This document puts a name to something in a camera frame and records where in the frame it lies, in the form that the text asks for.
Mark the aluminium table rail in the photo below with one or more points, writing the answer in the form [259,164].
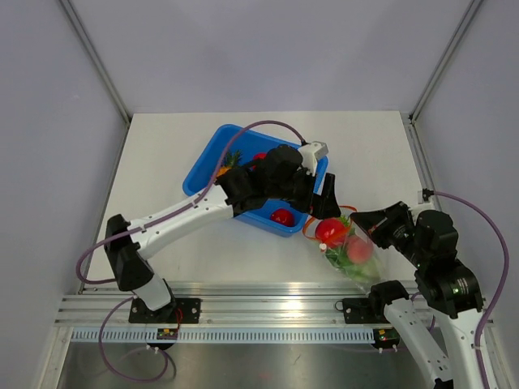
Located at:
[249,305]

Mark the red toy apple top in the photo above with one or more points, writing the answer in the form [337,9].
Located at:
[330,232]

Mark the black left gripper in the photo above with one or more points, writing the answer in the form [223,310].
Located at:
[320,202]

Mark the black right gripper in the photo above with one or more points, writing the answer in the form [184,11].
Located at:
[375,223]

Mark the blue plastic bin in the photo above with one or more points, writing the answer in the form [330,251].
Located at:
[250,143]

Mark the pink toy peach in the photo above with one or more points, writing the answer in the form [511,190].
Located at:
[358,250]

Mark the red toy apple bottom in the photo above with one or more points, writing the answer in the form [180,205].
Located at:
[283,217]

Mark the green toy grapes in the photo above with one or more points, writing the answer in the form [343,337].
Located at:
[347,223]

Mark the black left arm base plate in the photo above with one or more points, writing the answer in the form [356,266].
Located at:
[186,310]

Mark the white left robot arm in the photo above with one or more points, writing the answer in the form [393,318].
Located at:
[130,244]

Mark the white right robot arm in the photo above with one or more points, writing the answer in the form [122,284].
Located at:
[428,241]

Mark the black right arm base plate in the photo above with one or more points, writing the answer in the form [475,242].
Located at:
[358,311]

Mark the green toy lettuce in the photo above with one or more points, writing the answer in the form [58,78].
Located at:
[367,273]

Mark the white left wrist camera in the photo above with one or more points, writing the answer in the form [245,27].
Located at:
[311,154]

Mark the toy pineapple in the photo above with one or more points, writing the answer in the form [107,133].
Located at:
[231,159]

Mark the clear zip bag orange zipper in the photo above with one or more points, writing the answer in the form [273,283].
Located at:
[308,231]

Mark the red toy apple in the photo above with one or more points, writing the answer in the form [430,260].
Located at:
[283,217]
[330,232]
[259,156]

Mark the white slotted cable duct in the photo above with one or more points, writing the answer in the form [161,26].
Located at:
[195,335]

